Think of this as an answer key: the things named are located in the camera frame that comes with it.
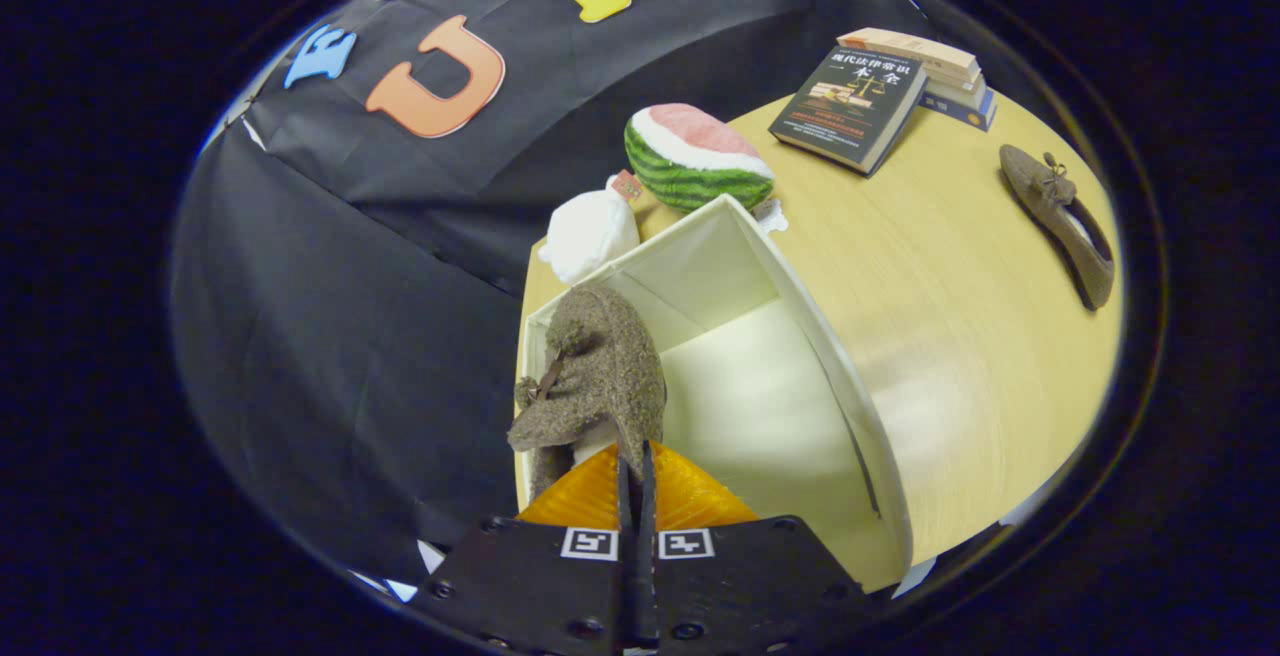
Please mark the black backdrop cloth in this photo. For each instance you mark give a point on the black backdrop cloth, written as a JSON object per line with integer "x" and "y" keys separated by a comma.
{"x": 350, "y": 336}

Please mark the brown felt shoe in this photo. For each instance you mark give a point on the brown felt shoe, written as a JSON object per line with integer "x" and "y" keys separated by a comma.
{"x": 1060, "y": 216}
{"x": 610, "y": 366}

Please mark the watermelon slice plush toy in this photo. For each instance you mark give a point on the watermelon slice plush toy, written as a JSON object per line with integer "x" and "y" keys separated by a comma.
{"x": 690, "y": 161}

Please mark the dark cover book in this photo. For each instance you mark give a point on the dark cover book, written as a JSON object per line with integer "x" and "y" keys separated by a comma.
{"x": 850, "y": 106}

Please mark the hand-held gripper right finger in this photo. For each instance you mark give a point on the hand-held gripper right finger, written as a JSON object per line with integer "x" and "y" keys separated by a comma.
{"x": 740, "y": 586}

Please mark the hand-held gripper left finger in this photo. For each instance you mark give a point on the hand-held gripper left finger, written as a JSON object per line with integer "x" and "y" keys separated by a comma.
{"x": 540, "y": 586}

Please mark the white plush toy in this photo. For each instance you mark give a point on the white plush toy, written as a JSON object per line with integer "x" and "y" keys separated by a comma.
{"x": 590, "y": 236}

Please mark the tan cover book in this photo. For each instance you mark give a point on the tan cover book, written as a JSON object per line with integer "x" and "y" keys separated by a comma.
{"x": 915, "y": 48}

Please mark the grey fabric storage box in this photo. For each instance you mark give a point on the grey fabric storage box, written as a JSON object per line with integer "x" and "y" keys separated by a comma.
{"x": 760, "y": 406}

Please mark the white cover book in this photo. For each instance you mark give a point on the white cover book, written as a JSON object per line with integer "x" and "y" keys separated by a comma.
{"x": 965, "y": 88}

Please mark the blue cover book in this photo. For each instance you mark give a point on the blue cover book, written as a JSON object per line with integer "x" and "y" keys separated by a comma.
{"x": 965, "y": 111}

